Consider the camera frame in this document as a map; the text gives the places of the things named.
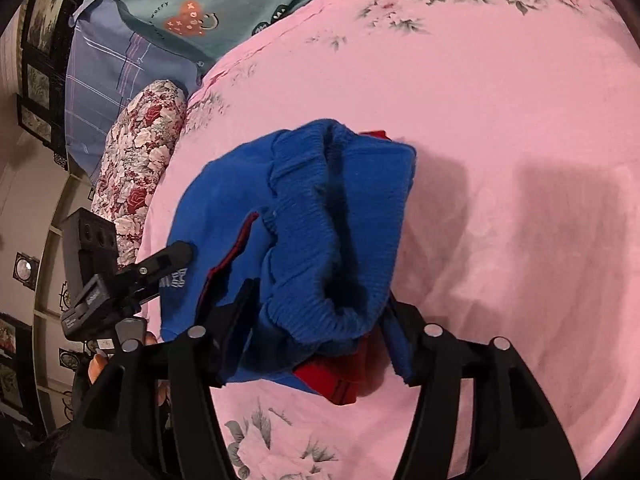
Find red floral pillow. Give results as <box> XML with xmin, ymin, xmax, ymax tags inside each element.
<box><xmin>91</xmin><ymin>80</ymin><xmax>186</xmax><ymax>268</ymax></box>

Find pink floral bed sheet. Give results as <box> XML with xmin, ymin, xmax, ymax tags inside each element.
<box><xmin>140</xmin><ymin>0</ymin><xmax>639</xmax><ymax>474</ymax></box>

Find blue and red pants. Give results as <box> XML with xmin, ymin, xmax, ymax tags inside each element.
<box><xmin>160</xmin><ymin>119</ymin><xmax>416</xmax><ymax>405</ymax></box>

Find wooden display cabinet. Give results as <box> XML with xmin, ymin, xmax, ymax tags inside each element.
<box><xmin>1</xmin><ymin>0</ymin><xmax>92</xmax><ymax>437</ymax></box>

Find blue plaid pillow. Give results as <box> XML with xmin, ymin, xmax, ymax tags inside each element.
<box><xmin>64</xmin><ymin>0</ymin><xmax>200</xmax><ymax>182</ymax></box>

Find person's left hand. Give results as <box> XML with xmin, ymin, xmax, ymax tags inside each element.
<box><xmin>86</xmin><ymin>329</ymin><xmax>170</xmax><ymax>409</ymax></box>

